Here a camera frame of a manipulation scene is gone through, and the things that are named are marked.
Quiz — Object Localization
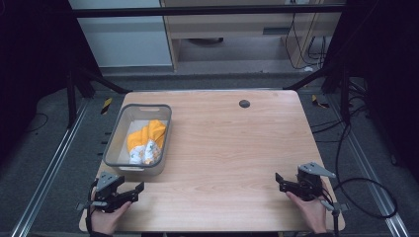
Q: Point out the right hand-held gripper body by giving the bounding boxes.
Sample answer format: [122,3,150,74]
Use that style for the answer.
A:
[294,161,350,213]

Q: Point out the dark curtain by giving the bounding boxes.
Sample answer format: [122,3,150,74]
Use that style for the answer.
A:
[0,0,103,169]
[322,0,419,184]

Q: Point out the black horizontal metal bar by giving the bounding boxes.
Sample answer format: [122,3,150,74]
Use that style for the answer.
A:
[71,3,348,19]

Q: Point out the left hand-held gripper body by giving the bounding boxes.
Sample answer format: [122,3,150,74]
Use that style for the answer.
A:
[76,171,132,213]

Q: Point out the light wooden desk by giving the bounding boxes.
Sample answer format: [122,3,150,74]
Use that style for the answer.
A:
[159,0,345,72]

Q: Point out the black cables under desk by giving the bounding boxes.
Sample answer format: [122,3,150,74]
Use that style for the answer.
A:
[284,12,328,72]

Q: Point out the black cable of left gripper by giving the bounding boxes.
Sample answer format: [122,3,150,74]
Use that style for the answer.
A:
[84,178,100,235]

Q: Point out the white cabinet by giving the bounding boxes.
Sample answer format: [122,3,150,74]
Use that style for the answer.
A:
[67,0,174,69]

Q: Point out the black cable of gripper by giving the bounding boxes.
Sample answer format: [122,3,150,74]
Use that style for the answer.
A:
[84,178,100,235]
[331,120,399,220]

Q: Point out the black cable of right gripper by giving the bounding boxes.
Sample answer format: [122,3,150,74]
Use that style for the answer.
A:
[331,120,399,220]

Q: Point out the black floor cables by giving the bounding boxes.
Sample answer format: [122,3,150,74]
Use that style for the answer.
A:
[309,78,374,144]

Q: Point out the yellow and black tape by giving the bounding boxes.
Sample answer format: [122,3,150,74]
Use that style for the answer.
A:
[310,94,330,110]
[100,97,114,117]

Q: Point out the black metal stand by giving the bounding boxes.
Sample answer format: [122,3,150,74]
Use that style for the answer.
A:
[282,64,353,125]
[64,64,133,130]

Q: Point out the orange and white cloth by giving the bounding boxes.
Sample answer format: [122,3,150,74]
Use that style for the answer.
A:
[126,118,168,166]

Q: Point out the grey plastic basket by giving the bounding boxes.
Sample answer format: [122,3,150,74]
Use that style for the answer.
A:
[102,103,173,177]

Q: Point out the person's right hand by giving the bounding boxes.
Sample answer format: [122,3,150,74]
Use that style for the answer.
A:
[285,183,330,235]

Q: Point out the aluminium floor rail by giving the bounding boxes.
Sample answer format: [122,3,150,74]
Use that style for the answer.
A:
[10,98,91,237]
[327,94,413,237]

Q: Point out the person's left hand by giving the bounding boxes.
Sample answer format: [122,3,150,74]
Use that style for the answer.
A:
[90,191,132,236]

